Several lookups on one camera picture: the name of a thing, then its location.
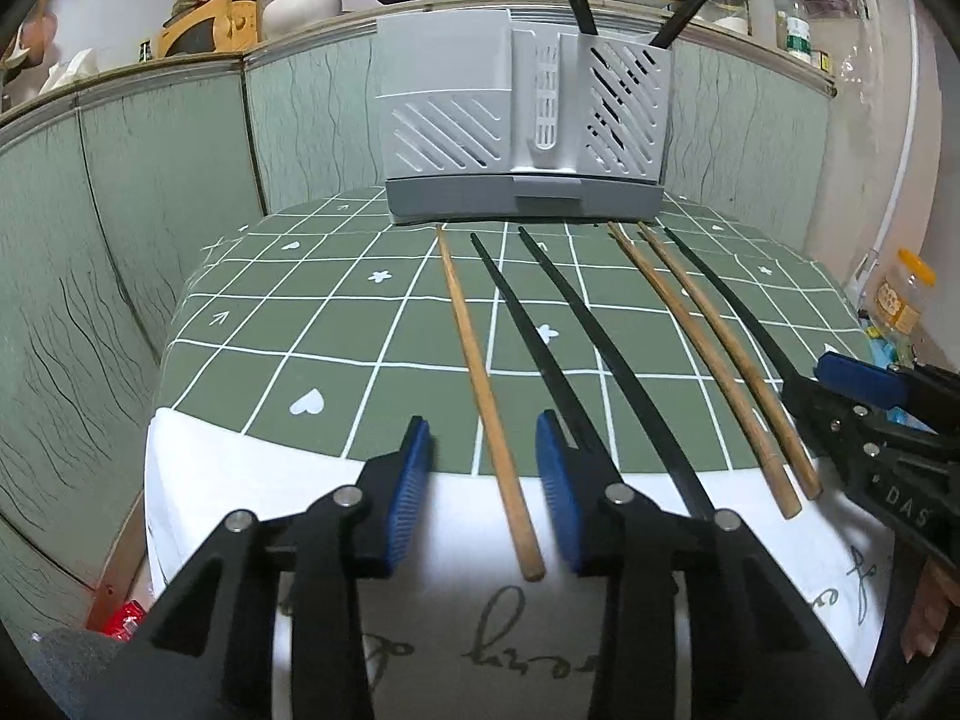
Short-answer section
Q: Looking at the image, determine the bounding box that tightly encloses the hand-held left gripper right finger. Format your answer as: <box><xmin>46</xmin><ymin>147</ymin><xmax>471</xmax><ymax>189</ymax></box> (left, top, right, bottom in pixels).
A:
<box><xmin>534</xmin><ymin>411</ymin><xmax>880</xmax><ymax>720</ymax></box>

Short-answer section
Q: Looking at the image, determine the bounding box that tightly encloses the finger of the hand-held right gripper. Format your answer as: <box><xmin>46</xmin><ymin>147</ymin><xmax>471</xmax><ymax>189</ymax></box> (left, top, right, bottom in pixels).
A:
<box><xmin>816</xmin><ymin>351</ymin><xmax>960</xmax><ymax>432</ymax></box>
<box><xmin>782</xmin><ymin>375</ymin><xmax>901</xmax><ymax>470</ymax></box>

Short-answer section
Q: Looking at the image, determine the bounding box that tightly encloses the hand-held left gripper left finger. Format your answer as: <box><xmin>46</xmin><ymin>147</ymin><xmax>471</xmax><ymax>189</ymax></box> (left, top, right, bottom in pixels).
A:
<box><xmin>97</xmin><ymin>415</ymin><xmax>436</xmax><ymax>720</ymax></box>

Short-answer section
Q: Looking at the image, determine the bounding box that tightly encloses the wooden chopstick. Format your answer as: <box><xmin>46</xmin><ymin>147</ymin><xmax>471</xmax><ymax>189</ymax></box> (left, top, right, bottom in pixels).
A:
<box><xmin>435</xmin><ymin>223</ymin><xmax>548</xmax><ymax>583</ymax></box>
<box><xmin>636</xmin><ymin>220</ymin><xmax>824</xmax><ymax>502</ymax></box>
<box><xmin>606</xmin><ymin>220</ymin><xmax>803</xmax><ymax>520</ymax></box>

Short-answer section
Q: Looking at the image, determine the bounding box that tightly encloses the white grey chopstick holder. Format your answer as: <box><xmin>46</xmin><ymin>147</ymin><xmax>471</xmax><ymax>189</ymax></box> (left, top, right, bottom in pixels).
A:
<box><xmin>375</xmin><ymin>11</ymin><xmax>674</xmax><ymax>224</ymax></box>

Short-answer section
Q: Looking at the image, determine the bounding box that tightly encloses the person's right hand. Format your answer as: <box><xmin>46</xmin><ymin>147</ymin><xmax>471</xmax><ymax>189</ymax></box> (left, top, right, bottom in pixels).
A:
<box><xmin>898</xmin><ymin>561</ymin><xmax>957</xmax><ymax>665</ymax></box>

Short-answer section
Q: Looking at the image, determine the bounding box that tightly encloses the blue plastic container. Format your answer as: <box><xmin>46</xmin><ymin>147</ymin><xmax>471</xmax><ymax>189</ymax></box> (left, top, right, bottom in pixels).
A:
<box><xmin>862</xmin><ymin>326</ymin><xmax>920</xmax><ymax>365</ymax></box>

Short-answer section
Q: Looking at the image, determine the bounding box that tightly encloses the yellow lid plastic jar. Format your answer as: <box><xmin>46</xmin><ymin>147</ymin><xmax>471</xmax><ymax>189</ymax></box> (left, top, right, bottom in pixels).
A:
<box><xmin>870</xmin><ymin>249</ymin><xmax>938</xmax><ymax>335</ymax></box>

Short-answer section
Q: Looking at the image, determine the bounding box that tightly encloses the green checked tablecloth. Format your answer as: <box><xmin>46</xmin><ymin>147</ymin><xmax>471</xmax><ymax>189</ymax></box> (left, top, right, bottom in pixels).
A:
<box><xmin>142</xmin><ymin>184</ymin><xmax>901</xmax><ymax>720</ymax></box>

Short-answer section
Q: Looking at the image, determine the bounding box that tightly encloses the white pipe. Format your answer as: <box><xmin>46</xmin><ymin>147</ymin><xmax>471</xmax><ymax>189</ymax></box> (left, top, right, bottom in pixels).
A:
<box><xmin>847</xmin><ymin>0</ymin><xmax>927</xmax><ymax>293</ymax></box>

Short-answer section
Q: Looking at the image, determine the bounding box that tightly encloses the red plastic bag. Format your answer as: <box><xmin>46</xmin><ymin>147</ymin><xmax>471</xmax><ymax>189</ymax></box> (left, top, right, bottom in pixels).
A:
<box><xmin>86</xmin><ymin>596</ymin><xmax>147</xmax><ymax>638</ymax></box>

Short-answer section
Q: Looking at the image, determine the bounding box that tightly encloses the green label bottle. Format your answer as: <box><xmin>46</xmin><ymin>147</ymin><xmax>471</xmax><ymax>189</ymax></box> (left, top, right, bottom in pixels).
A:
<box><xmin>784</xmin><ymin>0</ymin><xmax>815</xmax><ymax>65</ymax></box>

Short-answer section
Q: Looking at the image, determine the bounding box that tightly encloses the person's left leg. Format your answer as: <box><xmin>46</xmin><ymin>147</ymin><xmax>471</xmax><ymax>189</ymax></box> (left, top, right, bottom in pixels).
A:
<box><xmin>30</xmin><ymin>626</ymin><xmax>151</xmax><ymax>720</ymax></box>

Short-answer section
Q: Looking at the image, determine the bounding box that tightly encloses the clear jar white powder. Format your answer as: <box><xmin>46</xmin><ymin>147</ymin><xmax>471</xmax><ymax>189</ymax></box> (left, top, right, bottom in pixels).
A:
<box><xmin>705</xmin><ymin>0</ymin><xmax>751</xmax><ymax>35</ymax></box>

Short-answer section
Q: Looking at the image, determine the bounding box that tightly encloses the yellow wooden box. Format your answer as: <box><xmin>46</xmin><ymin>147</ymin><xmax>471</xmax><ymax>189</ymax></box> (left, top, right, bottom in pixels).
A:
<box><xmin>154</xmin><ymin>0</ymin><xmax>263</xmax><ymax>59</ymax></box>

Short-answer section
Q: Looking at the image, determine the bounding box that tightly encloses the white bowl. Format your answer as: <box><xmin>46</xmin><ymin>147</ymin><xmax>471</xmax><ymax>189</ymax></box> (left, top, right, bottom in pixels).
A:
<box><xmin>261</xmin><ymin>0</ymin><xmax>346</xmax><ymax>38</ymax></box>

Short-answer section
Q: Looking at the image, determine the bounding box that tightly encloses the white dish cloth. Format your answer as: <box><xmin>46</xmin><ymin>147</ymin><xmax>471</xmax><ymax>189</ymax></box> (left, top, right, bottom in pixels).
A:
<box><xmin>37</xmin><ymin>49</ymin><xmax>102</xmax><ymax>95</ymax></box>

